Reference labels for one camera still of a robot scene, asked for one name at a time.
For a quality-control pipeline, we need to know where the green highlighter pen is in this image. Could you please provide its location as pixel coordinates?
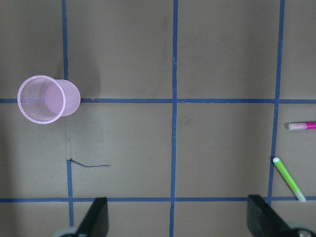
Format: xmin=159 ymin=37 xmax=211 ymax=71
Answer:
xmin=273 ymin=157 xmax=307 ymax=203

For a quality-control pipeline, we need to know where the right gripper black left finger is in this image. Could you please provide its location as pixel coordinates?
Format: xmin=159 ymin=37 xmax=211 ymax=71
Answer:
xmin=77 ymin=197 xmax=109 ymax=237

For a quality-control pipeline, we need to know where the pink mesh pen cup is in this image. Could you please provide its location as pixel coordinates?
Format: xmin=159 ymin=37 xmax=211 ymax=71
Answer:
xmin=17 ymin=75 xmax=81 ymax=124

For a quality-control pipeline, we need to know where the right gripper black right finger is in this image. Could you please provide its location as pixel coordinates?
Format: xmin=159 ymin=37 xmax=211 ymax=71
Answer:
xmin=247 ymin=195 xmax=292 ymax=237

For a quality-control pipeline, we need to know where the pink highlighter pen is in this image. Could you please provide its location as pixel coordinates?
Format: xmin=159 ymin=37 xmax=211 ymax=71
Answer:
xmin=288 ymin=122 xmax=316 ymax=130

